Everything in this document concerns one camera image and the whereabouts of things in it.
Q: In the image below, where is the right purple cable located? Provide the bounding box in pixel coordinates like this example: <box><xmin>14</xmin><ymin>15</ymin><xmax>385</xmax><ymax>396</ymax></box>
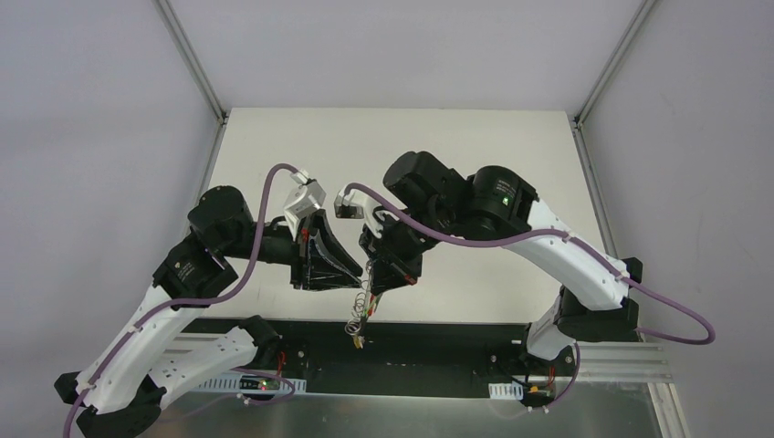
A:
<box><xmin>343</xmin><ymin>182</ymin><xmax>717</xmax><ymax>347</ymax></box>

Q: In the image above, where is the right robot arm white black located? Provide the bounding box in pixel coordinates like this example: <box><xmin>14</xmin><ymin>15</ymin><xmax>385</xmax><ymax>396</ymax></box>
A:
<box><xmin>336</xmin><ymin>151</ymin><xmax>642</xmax><ymax>374</ymax></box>

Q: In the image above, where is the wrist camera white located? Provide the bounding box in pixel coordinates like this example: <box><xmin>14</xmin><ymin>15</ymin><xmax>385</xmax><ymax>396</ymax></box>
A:
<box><xmin>283</xmin><ymin>170</ymin><xmax>326</xmax><ymax>239</ymax></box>
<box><xmin>334</xmin><ymin>188</ymin><xmax>383</xmax><ymax>238</ymax></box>

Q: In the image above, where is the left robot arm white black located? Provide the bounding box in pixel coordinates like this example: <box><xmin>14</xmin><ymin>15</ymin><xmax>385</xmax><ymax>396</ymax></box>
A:
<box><xmin>55</xmin><ymin>183</ymin><xmax>363</xmax><ymax>437</ymax></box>

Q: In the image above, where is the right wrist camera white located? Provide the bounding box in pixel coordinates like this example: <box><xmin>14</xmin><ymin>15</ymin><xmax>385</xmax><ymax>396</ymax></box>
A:
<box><xmin>334</xmin><ymin>188</ymin><xmax>383</xmax><ymax>238</ymax></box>

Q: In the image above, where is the key with green tag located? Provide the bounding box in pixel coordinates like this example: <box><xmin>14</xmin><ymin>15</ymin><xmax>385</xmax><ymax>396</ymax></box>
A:
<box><xmin>363</xmin><ymin>298</ymin><xmax>379</xmax><ymax>318</ymax></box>

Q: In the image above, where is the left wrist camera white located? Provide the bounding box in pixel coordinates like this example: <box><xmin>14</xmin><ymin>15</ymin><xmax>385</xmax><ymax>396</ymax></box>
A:
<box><xmin>283</xmin><ymin>170</ymin><xmax>326</xmax><ymax>239</ymax></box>

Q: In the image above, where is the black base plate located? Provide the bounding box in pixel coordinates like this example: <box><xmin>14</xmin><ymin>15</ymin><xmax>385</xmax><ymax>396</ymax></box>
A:
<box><xmin>181</xmin><ymin>317</ymin><xmax>581</xmax><ymax>401</ymax></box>

